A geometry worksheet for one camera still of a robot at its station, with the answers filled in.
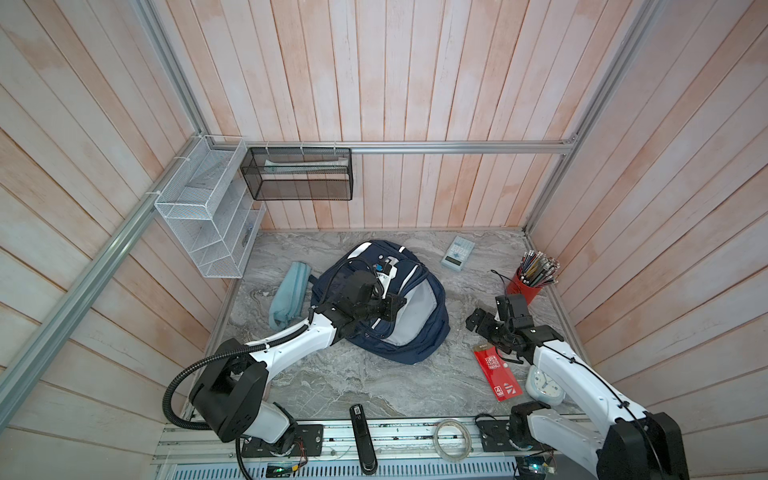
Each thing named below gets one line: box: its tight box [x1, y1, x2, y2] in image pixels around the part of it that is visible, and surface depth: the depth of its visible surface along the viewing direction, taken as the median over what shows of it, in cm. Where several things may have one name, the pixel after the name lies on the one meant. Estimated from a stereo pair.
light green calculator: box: [441, 235, 476, 271], surface depth 113 cm
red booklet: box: [473, 343, 523, 402], surface depth 86 cm
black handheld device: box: [349, 404, 378, 476], surface depth 74 cm
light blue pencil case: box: [269, 261, 312, 331], surface depth 100 cm
